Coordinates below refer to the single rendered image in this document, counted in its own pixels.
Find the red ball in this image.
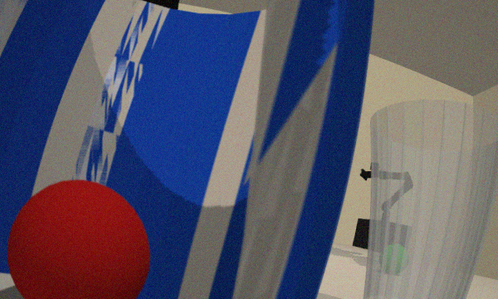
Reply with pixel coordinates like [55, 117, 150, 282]
[7, 180, 150, 299]

